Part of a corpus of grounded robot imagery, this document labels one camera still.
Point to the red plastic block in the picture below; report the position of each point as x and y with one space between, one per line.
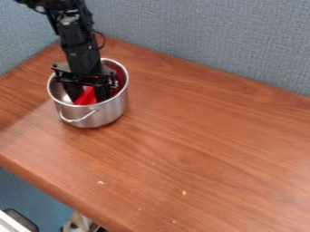
87 98

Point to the black and silver equipment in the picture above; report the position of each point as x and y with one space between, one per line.
14 222

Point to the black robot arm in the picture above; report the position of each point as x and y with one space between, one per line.
81 43

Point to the white object under table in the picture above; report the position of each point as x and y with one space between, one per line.
81 223

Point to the metal pot with handle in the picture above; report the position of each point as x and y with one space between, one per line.
94 115

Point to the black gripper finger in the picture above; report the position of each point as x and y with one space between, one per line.
102 92
74 90

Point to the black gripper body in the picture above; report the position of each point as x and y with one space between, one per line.
83 69

